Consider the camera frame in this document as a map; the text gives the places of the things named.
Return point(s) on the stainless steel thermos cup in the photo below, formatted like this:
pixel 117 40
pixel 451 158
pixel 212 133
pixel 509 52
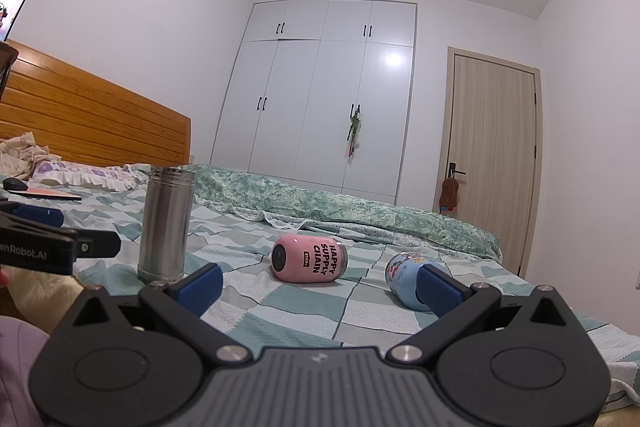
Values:
pixel 165 225

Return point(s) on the beige crumpled cloth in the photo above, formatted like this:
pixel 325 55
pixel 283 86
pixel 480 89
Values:
pixel 20 155

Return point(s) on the light blue cartoon cup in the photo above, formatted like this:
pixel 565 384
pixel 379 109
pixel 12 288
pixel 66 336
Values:
pixel 400 276

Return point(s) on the purple floral pillow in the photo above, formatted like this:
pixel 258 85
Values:
pixel 67 173

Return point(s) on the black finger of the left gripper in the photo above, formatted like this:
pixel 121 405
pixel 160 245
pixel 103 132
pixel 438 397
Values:
pixel 97 244

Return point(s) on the white built-in wardrobe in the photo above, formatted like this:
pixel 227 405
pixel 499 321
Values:
pixel 301 66

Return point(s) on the green hanging ornament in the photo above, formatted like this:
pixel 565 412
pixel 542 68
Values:
pixel 353 132

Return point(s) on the green floral quilt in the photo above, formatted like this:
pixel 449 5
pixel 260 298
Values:
pixel 286 206

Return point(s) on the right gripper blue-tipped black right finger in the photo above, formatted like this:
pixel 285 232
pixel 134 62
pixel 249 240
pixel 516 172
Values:
pixel 460 310

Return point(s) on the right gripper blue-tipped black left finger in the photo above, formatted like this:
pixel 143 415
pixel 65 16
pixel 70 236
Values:
pixel 176 309

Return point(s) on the hand holding other gripper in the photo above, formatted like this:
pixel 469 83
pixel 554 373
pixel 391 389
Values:
pixel 4 279

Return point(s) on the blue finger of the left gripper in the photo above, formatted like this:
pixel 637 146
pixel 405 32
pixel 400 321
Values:
pixel 16 215

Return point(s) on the pink happy supply chain cup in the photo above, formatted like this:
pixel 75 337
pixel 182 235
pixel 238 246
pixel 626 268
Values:
pixel 305 259

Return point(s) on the screen at left edge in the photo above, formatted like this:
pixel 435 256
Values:
pixel 9 10

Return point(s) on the wooden bed headboard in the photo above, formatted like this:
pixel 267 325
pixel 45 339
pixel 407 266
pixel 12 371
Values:
pixel 85 118

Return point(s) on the black computer mouse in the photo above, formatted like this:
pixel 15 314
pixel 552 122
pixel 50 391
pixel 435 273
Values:
pixel 13 184

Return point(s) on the light wooden door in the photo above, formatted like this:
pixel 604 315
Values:
pixel 492 144

